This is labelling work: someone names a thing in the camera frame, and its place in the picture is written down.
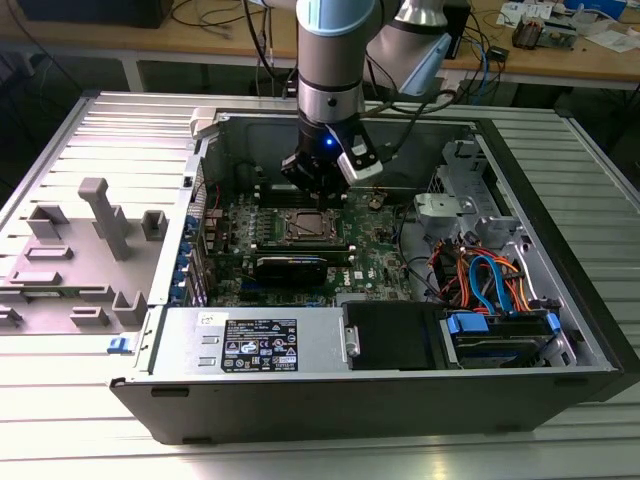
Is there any silver metal drive cage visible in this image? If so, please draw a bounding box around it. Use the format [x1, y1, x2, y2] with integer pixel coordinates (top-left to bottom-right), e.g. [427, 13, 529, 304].
[413, 139, 576, 321]

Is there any grey parts rack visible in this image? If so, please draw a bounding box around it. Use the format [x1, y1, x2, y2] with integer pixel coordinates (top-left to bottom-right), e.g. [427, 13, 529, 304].
[0, 177, 169, 336]

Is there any copper finned heatsink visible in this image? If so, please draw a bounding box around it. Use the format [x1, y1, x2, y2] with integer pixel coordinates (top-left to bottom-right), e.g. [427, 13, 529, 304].
[512, 13, 545, 50]

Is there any red wire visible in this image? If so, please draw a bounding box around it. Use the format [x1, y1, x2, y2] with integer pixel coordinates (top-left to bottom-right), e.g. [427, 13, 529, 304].
[430, 238, 469, 304]

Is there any black PC case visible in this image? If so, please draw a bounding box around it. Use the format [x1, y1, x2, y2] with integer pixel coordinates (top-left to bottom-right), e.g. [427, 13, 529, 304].
[108, 107, 640, 446]

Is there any wooden desk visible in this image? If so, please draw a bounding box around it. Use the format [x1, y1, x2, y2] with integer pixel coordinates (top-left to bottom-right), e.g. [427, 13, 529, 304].
[0, 0, 640, 94]

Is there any silver topped CPU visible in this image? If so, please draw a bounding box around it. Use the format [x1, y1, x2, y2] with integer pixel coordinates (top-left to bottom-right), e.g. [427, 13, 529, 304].
[294, 212, 334, 238]

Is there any hard disk in blue carrier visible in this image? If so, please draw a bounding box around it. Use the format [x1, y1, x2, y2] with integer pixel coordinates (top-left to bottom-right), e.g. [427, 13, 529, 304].
[439, 310, 564, 370]

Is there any silver power supply unit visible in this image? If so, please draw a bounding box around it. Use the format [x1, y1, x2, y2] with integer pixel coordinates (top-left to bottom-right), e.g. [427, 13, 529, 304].
[149, 305, 346, 375]

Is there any white printed card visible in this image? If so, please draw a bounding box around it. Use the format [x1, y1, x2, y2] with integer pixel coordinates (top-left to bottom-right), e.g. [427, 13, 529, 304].
[497, 1, 554, 26]

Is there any orange wire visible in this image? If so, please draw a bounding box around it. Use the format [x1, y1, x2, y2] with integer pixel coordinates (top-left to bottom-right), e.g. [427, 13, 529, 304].
[499, 255, 539, 314]

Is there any black wire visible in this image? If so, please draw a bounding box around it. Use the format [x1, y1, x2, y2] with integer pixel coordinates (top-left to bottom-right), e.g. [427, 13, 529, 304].
[397, 209, 446, 307]

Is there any white paper sheet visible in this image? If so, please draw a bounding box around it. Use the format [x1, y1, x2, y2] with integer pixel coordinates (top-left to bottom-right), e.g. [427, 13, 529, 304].
[584, 27, 640, 54]

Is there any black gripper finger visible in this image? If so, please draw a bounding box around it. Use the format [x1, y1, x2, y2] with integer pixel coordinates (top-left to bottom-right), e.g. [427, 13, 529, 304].
[279, 153, 321, 195]
[318, 168, 351, 211]

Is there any blue flat wire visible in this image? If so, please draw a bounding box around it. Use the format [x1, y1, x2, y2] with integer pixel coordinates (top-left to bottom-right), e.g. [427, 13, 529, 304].
[468, 253, 512, 315]

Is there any black graphics card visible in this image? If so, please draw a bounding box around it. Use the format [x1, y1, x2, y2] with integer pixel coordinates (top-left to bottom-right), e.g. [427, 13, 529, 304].
[254, 254, 329, 288]

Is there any wide black desktop box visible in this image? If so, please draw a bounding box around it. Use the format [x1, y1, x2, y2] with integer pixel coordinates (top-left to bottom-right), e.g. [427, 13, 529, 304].
[19, 0, 174, 29]

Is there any tall black box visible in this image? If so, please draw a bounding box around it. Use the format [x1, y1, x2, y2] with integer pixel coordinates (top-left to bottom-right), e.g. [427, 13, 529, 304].
[442, 0, 472, 60]

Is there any black plastic shroud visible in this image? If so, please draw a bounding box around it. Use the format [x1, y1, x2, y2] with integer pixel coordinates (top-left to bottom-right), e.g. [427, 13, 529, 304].
[344, 302, 446, 371]

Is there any black camera cable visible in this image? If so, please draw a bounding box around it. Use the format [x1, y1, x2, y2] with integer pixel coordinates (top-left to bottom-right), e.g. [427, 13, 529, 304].
[359, 49, 464, 164]

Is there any silver metal handle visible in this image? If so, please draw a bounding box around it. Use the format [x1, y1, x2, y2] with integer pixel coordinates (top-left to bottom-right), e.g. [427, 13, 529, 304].
[342, 324, 361, 357]

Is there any green motherboard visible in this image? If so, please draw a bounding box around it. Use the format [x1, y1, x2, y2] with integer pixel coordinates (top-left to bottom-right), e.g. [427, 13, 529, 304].
[202, 185, 424, 307]

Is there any grey electronic module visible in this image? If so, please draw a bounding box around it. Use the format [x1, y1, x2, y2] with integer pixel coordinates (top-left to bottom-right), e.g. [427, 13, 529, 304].
[542, 18, 584, 51]

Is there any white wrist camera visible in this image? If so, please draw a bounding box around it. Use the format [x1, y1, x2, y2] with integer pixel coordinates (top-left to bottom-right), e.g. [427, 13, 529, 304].
[335, 127, 384, 182]

